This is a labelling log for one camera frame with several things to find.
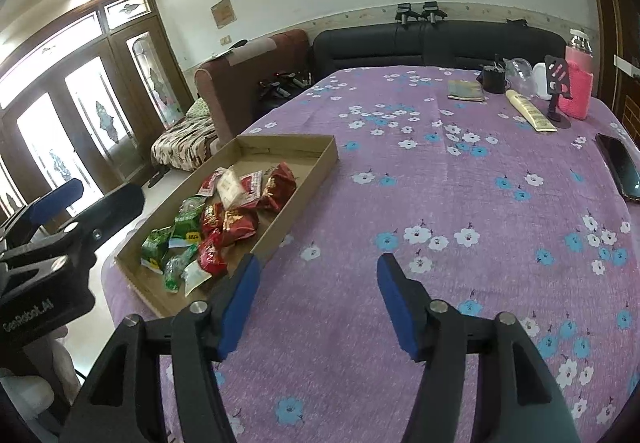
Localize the black clamp on sofa right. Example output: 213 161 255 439
421 1 448 27

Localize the black leather sofa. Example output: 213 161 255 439
303 20 566 80

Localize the brown armchair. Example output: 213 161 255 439
194 29 309 145

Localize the dark red gold snack bag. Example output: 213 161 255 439
257 161 297 213

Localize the black clamp on sofa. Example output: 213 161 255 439
421 1 448 27
395 3 421 28

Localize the cardboard tray box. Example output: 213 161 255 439
115 134 338 317

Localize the red white snack packet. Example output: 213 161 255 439
240 170 264 209
196 166 227 198

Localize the purple floral tablecloth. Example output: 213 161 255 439
98 64 637 443

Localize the clear plastic cup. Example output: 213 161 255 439
504 58 535 97

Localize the green yellow snack packet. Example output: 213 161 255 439
168 196 206 249

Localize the patterned blanket seat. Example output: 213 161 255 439
151 97 218 172

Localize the black phone stand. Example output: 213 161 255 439
544 55 572 129

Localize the black smartphone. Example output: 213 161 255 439
596 133 640 202

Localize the black clamp on sofa left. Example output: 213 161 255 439
395 3 421 28

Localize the white round container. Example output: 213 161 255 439
532 62 551 100

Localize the red yellow-label snack bar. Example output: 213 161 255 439
198 229 228 278

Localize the wooden glass door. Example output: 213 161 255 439
1 0 193 224

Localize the black small container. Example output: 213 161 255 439
477 55 506 94

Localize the clear green candy packet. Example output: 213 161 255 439
163 244 198 293

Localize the pink sleeved water bottle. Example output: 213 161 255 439
559 29 593 120

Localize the yellow cracker packet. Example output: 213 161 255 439
216 168 246 210

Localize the small green snack packet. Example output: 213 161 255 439
140 226 172 274

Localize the cream green round snack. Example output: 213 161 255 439
182 261 212 297

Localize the left white gloved hand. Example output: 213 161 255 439
1 326 80 437

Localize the small wall plaque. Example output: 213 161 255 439
210 0 236 29

